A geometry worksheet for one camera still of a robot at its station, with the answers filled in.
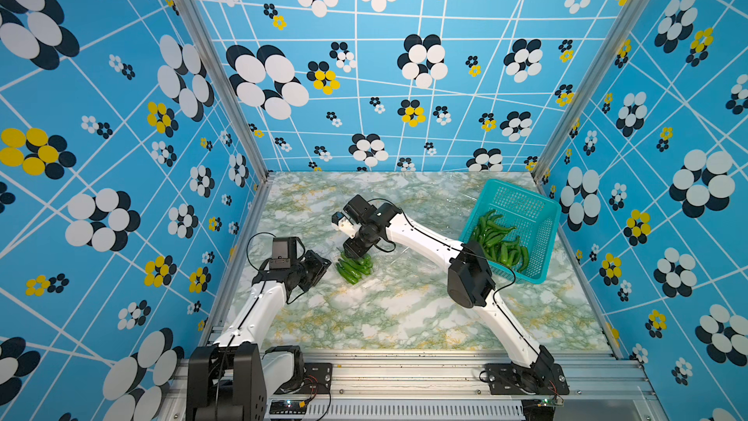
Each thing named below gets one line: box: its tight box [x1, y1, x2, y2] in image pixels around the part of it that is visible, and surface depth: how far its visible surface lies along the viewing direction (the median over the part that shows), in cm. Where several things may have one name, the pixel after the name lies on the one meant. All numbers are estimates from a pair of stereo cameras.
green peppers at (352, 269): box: [335, 251, 374, 285], surface depth 93 cm
